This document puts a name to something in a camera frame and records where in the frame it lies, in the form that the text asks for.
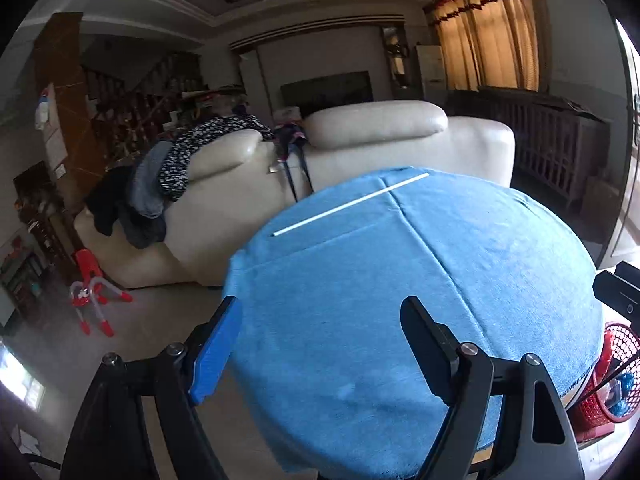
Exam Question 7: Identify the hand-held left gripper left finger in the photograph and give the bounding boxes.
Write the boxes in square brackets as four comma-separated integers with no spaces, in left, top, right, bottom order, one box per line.
[60,295,244,480]

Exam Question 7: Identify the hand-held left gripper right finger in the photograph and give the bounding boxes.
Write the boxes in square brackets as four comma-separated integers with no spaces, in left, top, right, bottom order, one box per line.
[400,296,586,480]

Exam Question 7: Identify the red mesh basket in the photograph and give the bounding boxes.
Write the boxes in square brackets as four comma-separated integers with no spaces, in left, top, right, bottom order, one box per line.
[570,322,640,431]

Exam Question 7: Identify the blue plastic bag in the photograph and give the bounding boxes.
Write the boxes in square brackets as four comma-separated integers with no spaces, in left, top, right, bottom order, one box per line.
[607,377,640,418]

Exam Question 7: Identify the glass door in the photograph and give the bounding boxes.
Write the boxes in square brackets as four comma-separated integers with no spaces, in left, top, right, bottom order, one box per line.
[595,10,640,268]

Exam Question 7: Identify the brown box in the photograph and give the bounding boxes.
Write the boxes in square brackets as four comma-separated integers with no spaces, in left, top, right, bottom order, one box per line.
[580,176,621,233]

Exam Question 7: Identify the blue tablecloth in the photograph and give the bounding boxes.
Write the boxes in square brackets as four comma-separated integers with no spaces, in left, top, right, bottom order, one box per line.
[221,165,607,480]

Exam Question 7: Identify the red and white toy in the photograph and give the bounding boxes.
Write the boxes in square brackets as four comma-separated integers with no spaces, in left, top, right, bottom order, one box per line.
[69,247,134,337]

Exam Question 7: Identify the wooden crib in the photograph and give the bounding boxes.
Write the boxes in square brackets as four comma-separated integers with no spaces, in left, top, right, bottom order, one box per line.
[447,85,612,211]

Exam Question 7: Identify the long white stick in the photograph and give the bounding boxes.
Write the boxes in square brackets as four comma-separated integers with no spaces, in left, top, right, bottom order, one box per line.
[272,172,431,237]

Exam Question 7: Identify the grey garment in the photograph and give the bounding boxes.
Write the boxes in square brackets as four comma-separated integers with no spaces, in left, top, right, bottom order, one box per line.
[127,141,173,219]

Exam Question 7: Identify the black white patterned garment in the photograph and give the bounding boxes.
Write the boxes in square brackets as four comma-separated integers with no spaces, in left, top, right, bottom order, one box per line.
[159,115,275,202]

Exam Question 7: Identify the dark wooden shelf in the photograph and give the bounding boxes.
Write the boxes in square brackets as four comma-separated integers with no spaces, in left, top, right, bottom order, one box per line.
[0,160,68,323]

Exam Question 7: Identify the cream leather sofa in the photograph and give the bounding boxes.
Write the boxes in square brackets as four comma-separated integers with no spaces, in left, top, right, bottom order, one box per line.
[74,100,516,290]

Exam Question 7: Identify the yellow curtains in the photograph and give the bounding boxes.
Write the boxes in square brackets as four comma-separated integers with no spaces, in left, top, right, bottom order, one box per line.
[424,0,543,92]

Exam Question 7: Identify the white standing air conditioner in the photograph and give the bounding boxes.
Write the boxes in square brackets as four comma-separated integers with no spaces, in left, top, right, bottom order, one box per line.
[416,44,447,101]

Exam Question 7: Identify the black television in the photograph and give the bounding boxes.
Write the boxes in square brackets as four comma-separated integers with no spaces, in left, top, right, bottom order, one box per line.
[280,71,374,109]

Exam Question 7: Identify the display cabinet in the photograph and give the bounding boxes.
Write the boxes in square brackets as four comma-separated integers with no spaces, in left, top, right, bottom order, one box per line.
[382,25,408,91]

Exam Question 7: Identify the bag with dark straps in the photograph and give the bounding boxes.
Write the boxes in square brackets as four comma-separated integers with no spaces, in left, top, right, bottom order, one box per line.
[272,120,316,203]

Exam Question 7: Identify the wall calendar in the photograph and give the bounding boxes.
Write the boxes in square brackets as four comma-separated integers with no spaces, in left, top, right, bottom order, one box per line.
[34,82,68,178]

